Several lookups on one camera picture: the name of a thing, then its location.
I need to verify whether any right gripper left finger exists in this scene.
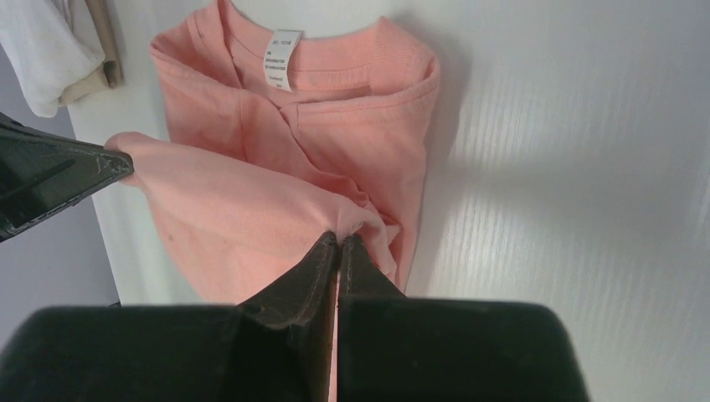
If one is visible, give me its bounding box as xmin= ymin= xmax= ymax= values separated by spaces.
xmin=1 ymin=233 xmax=339 ymax=401

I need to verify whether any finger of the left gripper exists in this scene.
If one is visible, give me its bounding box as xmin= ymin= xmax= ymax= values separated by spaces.
xmin=1 ymin=114 xmax=134 ymax=241

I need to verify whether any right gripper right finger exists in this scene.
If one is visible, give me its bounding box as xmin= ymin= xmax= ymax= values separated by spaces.
xmin=337 ymin=235 xmax=589 ymax=401

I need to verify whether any folded white t shirt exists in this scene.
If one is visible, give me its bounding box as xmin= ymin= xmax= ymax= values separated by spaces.
xmin=1 ymin=1 xmax=106 ymax=118

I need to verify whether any salmon pink t shirt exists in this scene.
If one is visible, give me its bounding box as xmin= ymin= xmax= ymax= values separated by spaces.
xmin=104 ymin=0 xmax=442 ymax=305

